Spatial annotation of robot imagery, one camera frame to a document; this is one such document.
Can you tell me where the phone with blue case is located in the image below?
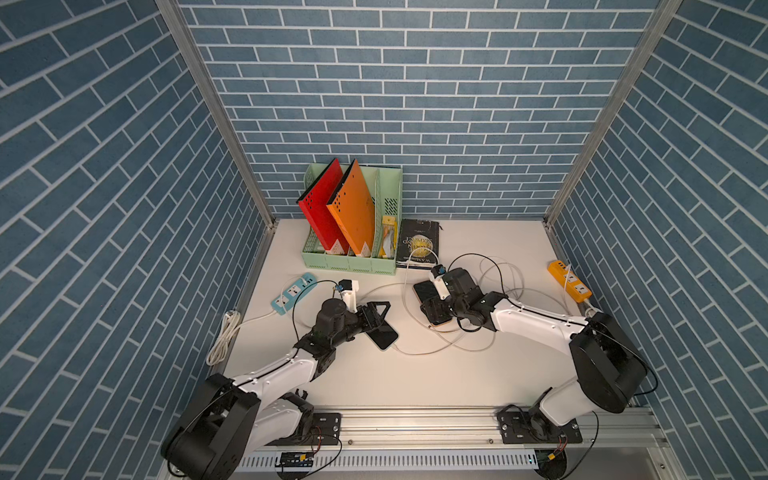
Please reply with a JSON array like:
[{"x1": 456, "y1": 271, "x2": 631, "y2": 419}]
[{"x1": 413, "y1": 280, "x2": 441, "y2": 305}]

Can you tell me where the yellow item in organizer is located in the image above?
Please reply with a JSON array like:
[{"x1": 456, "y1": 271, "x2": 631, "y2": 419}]
[{"x1": 379, "y1": 215, "x2": 398, "y2": 259}]

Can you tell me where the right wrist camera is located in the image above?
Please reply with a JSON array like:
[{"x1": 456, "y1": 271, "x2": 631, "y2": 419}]
[{"x1": 430, "y1": 264, "x2": 450, "y2": 300}]

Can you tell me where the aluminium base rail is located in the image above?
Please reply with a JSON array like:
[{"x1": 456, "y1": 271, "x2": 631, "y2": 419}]
[{"x1": 161, "y1": 404, "x2": 667, "y2": 480}]

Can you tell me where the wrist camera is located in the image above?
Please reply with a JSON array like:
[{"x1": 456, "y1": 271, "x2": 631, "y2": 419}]
[
  {"x1": 430, "y1": 264, "x2": 450, "y2": 300},
  {"x1": 336, "y1": 279, "x2": 359, "y2": 313}
]

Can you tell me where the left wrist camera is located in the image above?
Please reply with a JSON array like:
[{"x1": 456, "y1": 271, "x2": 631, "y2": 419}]
[{"x1": 336, "y1": 279, "x2": 359, "y2": 313}]

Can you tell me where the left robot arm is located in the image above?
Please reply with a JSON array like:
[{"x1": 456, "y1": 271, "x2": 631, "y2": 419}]
[{"x1": 160, "y1": 298, "x2": 398, "y2": 479}]

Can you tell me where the orange power strip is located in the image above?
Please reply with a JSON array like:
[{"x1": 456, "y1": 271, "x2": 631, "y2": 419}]
[{"x1": 547, "y1": 260, "x2": 592, "y2": 303}]

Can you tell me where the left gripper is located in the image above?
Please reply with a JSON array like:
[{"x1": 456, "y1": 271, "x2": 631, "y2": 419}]
[{"x1": 328, "y1": 301, "x2": 390, "y2": 349}]

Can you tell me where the teal strip white power cord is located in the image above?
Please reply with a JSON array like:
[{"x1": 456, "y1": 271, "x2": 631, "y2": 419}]
[{"x1": 205, "y1": 308, "x2": 277, "y2": 367}]

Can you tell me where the orange folder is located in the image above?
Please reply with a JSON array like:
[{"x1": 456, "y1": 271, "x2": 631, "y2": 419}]
[{"x1": 326, "y1": 160, "x2": 375, "y2": 258}]

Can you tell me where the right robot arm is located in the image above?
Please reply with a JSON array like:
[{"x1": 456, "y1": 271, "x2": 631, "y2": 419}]
[{"x1": 422, "y1": 265, "x2": 650, "y2": 443}]

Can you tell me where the red folder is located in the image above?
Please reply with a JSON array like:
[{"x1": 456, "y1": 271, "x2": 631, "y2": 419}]
[{"x1": 297, "y1": 159, "x2": 349, "y2": 255}]

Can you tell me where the phone with pink case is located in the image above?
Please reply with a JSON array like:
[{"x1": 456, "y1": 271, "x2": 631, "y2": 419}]
[{"x1": 366, "y1": 321, "x2": 399, "y2": 351}]

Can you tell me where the white charging cable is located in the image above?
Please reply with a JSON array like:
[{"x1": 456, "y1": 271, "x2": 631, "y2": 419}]
[{"x1": 395, "y1": 245, "x2": 577, "y2": 356}]

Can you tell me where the black book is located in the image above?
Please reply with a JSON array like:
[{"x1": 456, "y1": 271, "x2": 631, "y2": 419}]
[{"x1": 395, "y1": 219, "x2": 441, "y2": 270}]

